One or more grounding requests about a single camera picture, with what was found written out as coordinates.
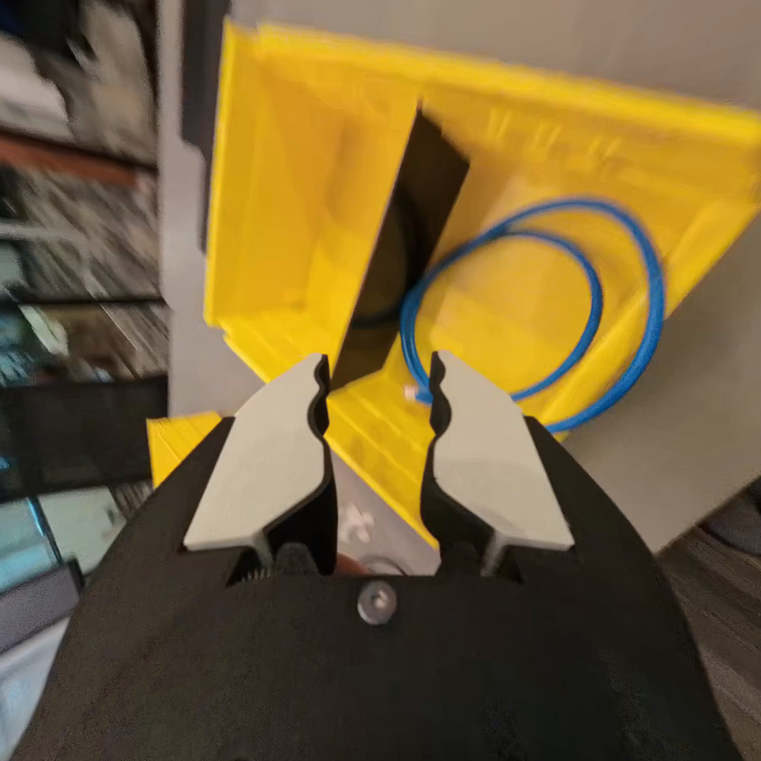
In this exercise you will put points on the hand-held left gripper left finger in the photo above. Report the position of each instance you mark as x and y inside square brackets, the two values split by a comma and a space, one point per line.
[261, 469]

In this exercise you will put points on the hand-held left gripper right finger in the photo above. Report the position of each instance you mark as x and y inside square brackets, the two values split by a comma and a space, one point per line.
[499, 469]

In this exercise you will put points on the yellow plastic bin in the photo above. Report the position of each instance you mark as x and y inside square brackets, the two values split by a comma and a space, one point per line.
[285, 178]

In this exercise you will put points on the yellow plastic piece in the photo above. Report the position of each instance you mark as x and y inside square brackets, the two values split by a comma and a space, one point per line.
[178, 440]

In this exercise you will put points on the black box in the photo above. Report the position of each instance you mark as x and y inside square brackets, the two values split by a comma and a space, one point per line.
[77, 440]

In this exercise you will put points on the black bin divider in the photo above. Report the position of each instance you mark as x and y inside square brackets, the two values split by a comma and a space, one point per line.
[410, 238]

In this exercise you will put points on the cluttered storage shelf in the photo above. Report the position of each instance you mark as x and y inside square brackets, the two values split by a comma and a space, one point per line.
[77, 238]

